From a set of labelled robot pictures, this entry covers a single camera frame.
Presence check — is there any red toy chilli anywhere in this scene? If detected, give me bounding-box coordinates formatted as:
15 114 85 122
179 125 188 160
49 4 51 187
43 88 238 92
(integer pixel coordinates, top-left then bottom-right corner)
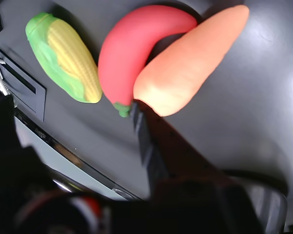
97 5 198 118

